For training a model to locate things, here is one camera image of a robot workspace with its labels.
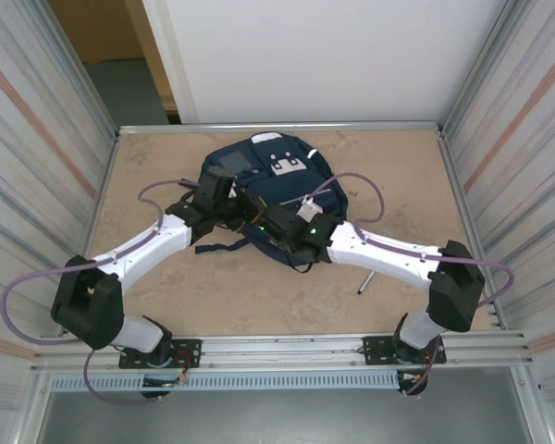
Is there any navy blue backpack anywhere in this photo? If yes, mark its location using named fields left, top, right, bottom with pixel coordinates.
left=194, top=131, right=351, bottom=274

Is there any black marker pen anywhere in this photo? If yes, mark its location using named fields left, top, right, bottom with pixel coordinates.
left=356, top=271, right=376, bottom=296

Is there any grey metal lower shelf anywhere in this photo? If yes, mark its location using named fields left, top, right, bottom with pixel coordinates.
left=36, top=390, right=536, bottom=444

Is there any brown wooden door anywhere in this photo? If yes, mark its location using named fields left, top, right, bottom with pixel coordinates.
left=48, top=0, right=179, bottom=115

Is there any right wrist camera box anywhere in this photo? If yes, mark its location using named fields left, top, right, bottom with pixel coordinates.
left=295, top=196, right=324, bottom=223

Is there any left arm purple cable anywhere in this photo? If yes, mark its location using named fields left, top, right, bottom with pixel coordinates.
left=3, top=181, right=203, bottom=407

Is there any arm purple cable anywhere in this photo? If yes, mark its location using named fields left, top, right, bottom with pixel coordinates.
left=3, top=181, right=203, bottom=407
left=304, top=172, right=515, bottom=399

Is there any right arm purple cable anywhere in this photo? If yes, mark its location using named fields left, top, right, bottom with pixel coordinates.
left=304, top=172, right=515, bottom=399

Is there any aluminium table frame rail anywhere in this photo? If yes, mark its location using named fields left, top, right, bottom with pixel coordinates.
left=117, top=120, right=445, bottom=139

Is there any aluminium mounting rail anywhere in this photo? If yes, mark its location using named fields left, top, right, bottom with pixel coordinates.
left=34, top=328, right=536, bottom=374

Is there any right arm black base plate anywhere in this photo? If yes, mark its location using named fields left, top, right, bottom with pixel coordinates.
left=361, top=335, right=447, bottom=366

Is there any white door frame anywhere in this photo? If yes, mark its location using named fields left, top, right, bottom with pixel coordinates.
left=141, top=0, right=200, bottom=124

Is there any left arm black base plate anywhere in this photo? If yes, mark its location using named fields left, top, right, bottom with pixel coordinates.
left=118, top=339, right=203, bottom=370

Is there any grey slotted cable duct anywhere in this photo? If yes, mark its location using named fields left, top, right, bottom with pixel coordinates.
left=49, top=373, right=401, bottom=392

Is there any small circuit board with wires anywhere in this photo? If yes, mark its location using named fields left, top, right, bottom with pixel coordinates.
left=142, top=375, right=189, bottom=389
left=397, top=369, right=429, bottom=388

